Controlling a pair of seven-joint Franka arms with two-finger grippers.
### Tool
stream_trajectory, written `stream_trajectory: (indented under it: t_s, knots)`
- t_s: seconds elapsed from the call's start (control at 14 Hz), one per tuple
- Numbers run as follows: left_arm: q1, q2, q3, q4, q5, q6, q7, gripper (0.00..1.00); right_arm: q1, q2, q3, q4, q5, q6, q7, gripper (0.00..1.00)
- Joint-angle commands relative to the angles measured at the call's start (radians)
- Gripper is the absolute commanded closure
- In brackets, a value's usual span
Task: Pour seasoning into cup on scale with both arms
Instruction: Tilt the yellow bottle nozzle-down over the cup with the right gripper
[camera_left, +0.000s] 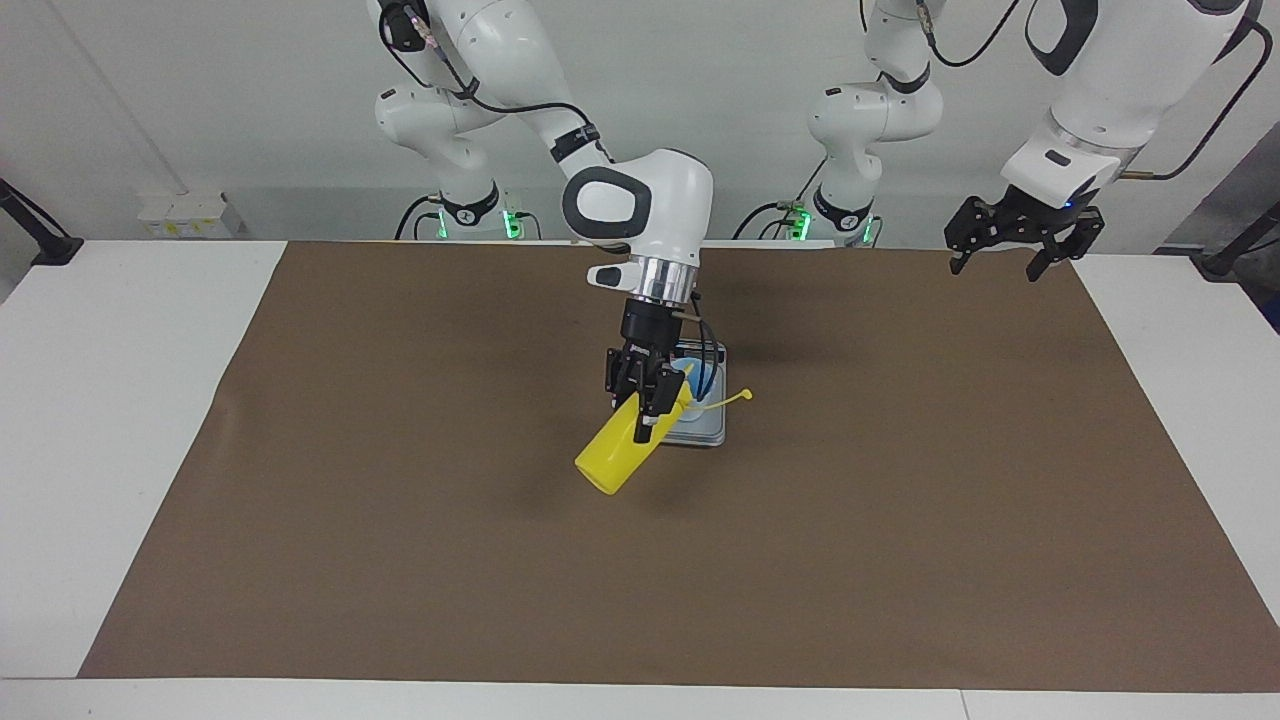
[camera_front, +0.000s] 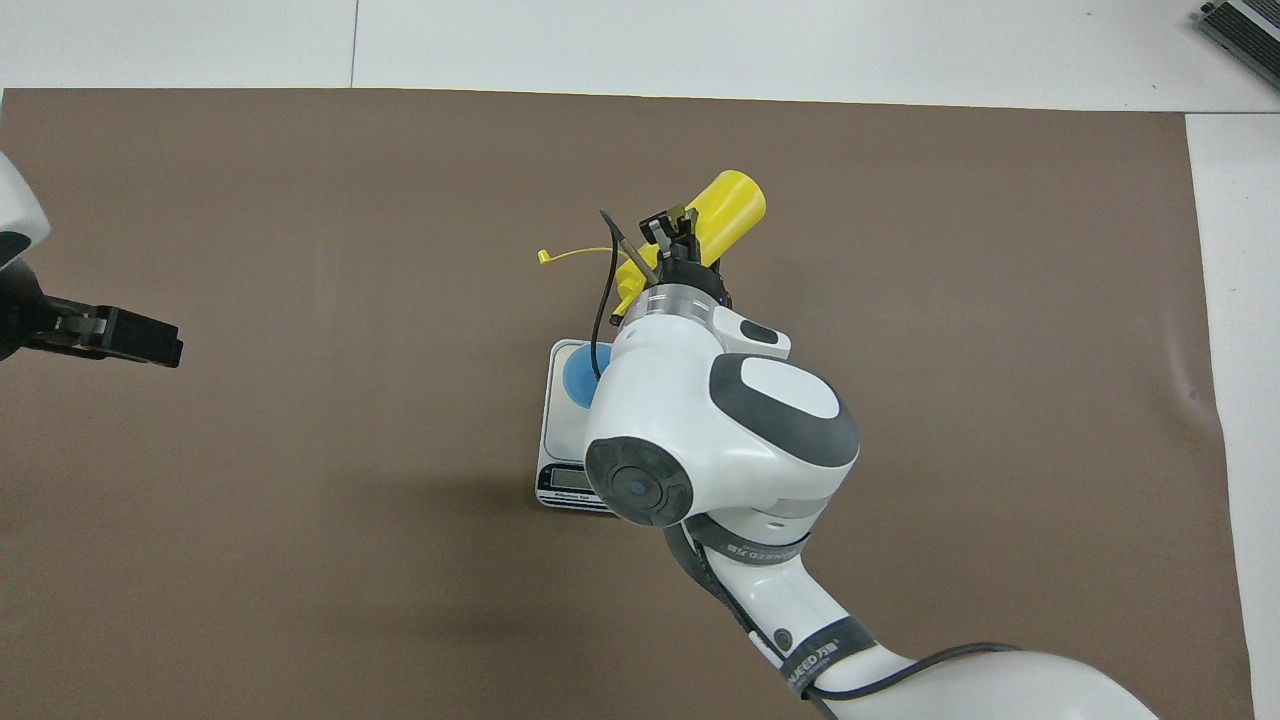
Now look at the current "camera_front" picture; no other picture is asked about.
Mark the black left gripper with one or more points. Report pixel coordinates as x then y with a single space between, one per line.
25 315

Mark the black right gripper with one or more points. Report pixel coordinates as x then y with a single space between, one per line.
695 275

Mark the yellow squeeze bottle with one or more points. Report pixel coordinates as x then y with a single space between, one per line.
730 210

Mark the light blue plastic cup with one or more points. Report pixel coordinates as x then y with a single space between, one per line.
578 380

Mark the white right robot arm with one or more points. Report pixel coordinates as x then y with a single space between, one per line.
700 420

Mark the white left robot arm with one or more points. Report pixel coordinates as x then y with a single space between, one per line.
15 210

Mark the silver digital kitchen scale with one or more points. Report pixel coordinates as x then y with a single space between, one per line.
560 440

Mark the brown paper mat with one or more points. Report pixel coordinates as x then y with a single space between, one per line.
300 550

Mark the grey ribbed metal device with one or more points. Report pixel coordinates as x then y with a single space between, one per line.
1245 35

